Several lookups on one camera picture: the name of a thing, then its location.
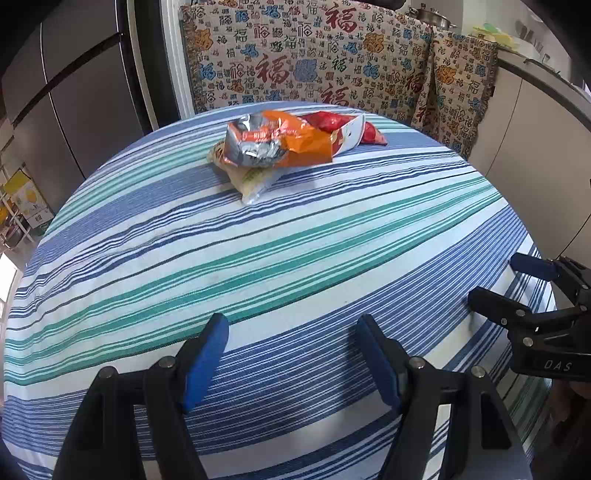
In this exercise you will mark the pale snack wrapper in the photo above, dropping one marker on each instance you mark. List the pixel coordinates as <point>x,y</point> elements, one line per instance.
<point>251,182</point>

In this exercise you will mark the white kitchen counter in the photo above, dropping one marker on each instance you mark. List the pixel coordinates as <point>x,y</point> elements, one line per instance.
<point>531,138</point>

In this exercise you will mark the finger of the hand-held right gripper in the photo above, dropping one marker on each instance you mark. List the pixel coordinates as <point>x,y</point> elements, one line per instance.
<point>494,304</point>
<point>531,266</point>

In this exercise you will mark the blue green striped tablecloth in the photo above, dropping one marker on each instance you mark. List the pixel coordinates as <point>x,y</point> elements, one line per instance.
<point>277,258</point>

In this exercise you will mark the orange snack bag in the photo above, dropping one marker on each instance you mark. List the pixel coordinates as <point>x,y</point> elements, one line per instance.
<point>295,143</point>

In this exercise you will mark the printed blanket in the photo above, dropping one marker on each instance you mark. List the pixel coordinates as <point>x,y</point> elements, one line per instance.
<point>300,69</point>

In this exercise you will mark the yellow box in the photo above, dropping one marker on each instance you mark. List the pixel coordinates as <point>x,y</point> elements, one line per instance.
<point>25,194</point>

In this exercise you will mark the storage shelf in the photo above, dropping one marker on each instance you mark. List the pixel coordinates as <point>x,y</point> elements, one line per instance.
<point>14,233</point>

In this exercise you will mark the red snack bag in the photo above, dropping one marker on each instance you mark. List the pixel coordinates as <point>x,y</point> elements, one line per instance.
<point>328,121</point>

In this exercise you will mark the grey refrigerator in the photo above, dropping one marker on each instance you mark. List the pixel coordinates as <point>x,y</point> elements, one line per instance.
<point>69,92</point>

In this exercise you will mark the metal pot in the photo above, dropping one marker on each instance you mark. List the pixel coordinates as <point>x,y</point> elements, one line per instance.
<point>431,16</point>

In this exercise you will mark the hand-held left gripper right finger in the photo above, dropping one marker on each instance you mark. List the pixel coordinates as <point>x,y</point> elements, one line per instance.
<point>378,364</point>

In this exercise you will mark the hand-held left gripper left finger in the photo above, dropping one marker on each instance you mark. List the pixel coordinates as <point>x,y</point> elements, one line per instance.
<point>203,364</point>

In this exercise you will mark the green yellow plastic item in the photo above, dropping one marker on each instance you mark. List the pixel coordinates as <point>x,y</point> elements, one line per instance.
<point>489,33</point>

